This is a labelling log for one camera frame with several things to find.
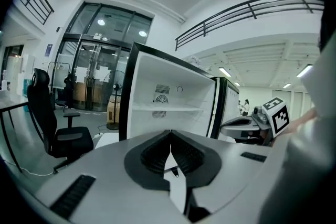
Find metal clothes rack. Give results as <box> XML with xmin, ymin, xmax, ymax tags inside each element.
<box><xmin>48</xmin><ymin>61</ymin><xmax>74</xmax><ymax>113</ymax></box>

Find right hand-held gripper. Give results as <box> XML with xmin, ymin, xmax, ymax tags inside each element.
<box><xmin>219</xmin><ymin>97</ymin><xmax>290</xmax><ymax>146</ymax></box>

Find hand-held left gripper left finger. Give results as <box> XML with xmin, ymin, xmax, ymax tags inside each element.
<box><xmin>124</xmin><ymin>130</ymin><xmax>172</xmax><ymax>191</ymax></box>

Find black fridge with white interior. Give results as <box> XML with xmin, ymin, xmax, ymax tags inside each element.
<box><xmin>118</xmin><ymin>41</ymin><xmax>240</xmax><ymax>143</ymax></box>

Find person's right forearm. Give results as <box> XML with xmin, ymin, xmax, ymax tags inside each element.
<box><xmin>288</xmin><ymin>106</ymin><xmax>320</xmax><ymax>135</ymax></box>

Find white floor cable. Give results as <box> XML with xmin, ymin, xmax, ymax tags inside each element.
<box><xmin>4</xmin><ymin>158</ymin><xmax>55</xmax><ymax>177</ymax></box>

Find black office chair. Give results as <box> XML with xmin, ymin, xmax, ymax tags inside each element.
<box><xmin>27</xmin><ymin>68</ymin><xmax>95</xmax><ymax>175</ymax></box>

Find black standing fan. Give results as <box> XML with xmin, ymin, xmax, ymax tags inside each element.
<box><xmin>103</xmin><ymin>70</ymin><xmax>125</xmax><ymax>131</ymax></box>

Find brown cardboard box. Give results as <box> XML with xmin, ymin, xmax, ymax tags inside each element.
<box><xmin>106</xmin><ymin>101</ymin><xmax>121</xmax><ymax>127</ymax></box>

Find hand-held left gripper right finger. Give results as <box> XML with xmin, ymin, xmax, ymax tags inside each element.
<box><xmin>171</xmin><ymin>130</ymin><xmax>223</xmax><ymax>189</ymax></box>

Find long black balcony railing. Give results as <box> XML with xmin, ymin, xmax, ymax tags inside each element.
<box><xmin>175</xmin><ymin>0</ymin><xmax>326</xmax><ymax>52</ymax></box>

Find person's torso in white shirt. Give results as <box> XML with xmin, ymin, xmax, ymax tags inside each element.
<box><xmin>258</xmin><ymin>31</ymin><xmax>336</xmax><ymax>224</ymax></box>

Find black framed glass entrance doors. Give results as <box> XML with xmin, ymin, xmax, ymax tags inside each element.
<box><xmin>51</xmin><ymin>2</ymin><xmax>153</xmax><ymax>113</ymax></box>

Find grey desk with black legs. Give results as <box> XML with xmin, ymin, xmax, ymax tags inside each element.
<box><xmin>0</xmin><ymin>94</ymin><xmax>30</xmax><ymax>174</ymax></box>

